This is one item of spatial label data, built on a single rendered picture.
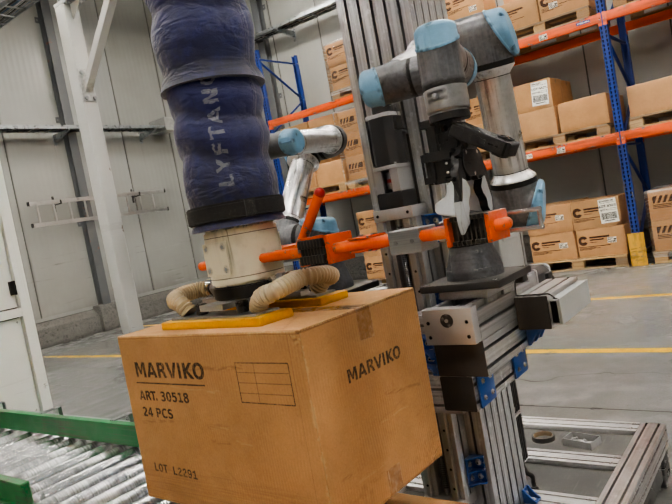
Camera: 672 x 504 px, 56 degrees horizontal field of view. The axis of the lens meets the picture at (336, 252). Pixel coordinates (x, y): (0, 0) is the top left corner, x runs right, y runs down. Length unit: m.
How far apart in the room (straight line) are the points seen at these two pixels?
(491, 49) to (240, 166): 0.64
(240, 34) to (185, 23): 0.12
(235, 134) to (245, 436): 0.63
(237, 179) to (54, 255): 10.11
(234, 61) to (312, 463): 0.84
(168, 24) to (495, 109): 0.77
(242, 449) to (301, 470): 0.16
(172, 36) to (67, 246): 10.20
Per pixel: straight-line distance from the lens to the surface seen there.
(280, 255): 1.35
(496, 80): 1.58
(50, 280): 11.35
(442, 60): 1.11
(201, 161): 1.41
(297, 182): 2.13
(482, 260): 1.65
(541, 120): 8.57
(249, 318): 1.29
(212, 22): 1.44
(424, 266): 1.84
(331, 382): 1.21
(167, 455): 1.57
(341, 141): 2.14
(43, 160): 11.63
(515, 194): 1.60
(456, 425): 1.97
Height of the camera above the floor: 1.27
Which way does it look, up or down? 3 degrees down
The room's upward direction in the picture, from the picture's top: 10 degrees counter-clockwise
